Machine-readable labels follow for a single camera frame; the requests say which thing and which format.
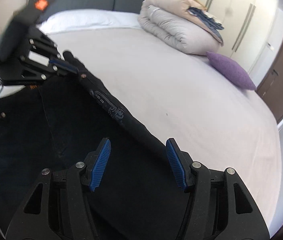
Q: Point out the folded beige duvet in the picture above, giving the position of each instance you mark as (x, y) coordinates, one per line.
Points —
(170, 21)

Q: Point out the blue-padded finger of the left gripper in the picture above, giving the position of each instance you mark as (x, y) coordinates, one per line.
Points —
(59, 66)

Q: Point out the white wardrobe with long handles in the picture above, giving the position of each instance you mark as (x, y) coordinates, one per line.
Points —
(247, 26)

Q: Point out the folded blue grey cloth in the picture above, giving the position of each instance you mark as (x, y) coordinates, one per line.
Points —
(208, 19)

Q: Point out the white bed mattress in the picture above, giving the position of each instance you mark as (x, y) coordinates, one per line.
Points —
(177, 96)

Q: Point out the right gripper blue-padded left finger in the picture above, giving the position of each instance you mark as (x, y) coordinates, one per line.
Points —
(96, 162)

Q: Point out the purple cushion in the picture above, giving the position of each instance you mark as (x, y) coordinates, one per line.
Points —
(231, 70)

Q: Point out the black denim pants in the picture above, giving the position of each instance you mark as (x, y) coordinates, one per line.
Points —
(56, 125)

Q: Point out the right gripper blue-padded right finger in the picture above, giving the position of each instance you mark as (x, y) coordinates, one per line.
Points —
(180, 163)

